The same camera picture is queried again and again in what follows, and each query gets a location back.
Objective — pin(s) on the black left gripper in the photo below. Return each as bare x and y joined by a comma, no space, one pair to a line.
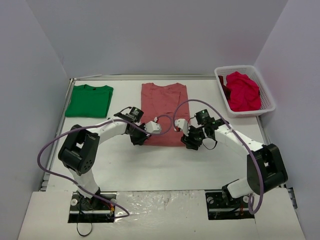
138,136

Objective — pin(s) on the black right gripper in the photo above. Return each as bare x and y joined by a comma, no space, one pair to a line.
191,139

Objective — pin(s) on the salmon pink t-shirt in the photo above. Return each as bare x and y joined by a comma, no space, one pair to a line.
164,101

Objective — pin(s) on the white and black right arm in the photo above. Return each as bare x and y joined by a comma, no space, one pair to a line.
220,131

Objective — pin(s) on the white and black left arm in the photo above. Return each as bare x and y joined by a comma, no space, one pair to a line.
79,150

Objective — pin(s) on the dark red garment in basket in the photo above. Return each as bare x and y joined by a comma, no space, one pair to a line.
226,90

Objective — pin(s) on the green folded t-shirt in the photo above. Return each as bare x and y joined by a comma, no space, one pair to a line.
89,101

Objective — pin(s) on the magenta crumpled t-shirt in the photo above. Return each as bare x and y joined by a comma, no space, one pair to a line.
244,93

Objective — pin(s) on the white plastic basket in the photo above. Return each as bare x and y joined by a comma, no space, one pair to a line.
267,101

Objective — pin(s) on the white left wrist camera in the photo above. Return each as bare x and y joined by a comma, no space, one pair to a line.
153,128

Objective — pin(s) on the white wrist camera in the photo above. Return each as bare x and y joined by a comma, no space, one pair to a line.
182,125
153,128

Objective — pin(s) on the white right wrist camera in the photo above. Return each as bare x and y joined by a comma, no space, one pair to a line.
182,125

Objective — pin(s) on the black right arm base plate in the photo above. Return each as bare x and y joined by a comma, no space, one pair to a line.
219,210

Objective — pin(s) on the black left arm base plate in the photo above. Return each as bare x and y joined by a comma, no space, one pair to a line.
83,210

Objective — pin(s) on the aluminium right table rail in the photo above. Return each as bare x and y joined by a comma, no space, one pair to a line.
273,170

